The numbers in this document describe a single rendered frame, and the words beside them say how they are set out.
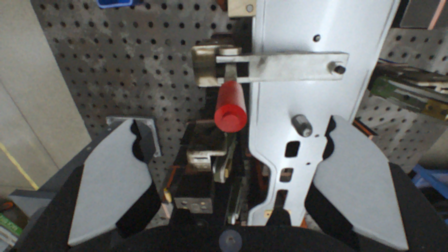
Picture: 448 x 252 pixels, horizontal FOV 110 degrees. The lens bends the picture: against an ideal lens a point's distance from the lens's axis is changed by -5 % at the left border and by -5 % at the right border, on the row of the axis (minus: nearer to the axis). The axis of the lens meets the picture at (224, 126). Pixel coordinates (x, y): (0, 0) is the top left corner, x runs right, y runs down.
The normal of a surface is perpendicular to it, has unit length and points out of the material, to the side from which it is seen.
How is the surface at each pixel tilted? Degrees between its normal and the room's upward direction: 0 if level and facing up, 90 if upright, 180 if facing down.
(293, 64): 0
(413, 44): 0
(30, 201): 0
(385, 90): 78
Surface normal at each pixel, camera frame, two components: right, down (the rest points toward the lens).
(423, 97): -0.98, 0.12
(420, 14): -0.04, 0.53
